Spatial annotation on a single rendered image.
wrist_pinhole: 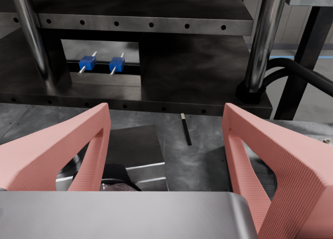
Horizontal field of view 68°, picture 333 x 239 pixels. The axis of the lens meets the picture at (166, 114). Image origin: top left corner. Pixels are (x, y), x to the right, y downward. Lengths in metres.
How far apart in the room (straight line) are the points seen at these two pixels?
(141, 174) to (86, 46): 0.56
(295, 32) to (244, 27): 2.74
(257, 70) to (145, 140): 0.46
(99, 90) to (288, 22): 2.87
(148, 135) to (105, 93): 0.42
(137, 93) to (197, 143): 0.33
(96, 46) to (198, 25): 0.35
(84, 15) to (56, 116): 0.34
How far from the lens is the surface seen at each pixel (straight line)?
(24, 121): 0.86
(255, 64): 0.84
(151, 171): 0.49
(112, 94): 0.91
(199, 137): 0.70
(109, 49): 0.90
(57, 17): 0.94
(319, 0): 0.96
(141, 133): 0.54
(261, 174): 0.47
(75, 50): 0.95
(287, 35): 3.56
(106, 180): 0.52
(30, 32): 0.95
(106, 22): 0.88
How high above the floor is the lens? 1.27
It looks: 38 degrees down
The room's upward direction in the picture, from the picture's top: straight up
